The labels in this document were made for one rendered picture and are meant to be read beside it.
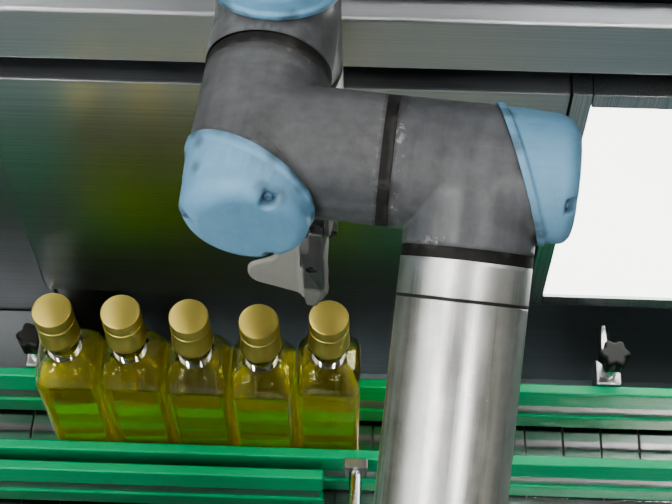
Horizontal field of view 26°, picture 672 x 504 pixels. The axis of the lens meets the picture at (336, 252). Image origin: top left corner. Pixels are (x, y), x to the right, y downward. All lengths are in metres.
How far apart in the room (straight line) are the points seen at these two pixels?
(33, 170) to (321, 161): 0.52
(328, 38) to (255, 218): 0.13
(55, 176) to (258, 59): 0.49
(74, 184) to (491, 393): 0.59
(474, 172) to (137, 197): 0.56
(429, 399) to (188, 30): 0.42
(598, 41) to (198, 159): 0.41
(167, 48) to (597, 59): 0.33
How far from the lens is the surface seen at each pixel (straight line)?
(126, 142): 1.22
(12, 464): 1.40
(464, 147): 0.79
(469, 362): 0.79
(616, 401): 1.43
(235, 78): 0.82
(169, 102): 1.17
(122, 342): 1.24
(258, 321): 1.21
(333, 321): 1.21
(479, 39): 1.11
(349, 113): 0.80
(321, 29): 0.85
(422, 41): 1.11
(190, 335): 1.21
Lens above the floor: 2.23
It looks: 59 degrees down
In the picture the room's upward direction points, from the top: straight up
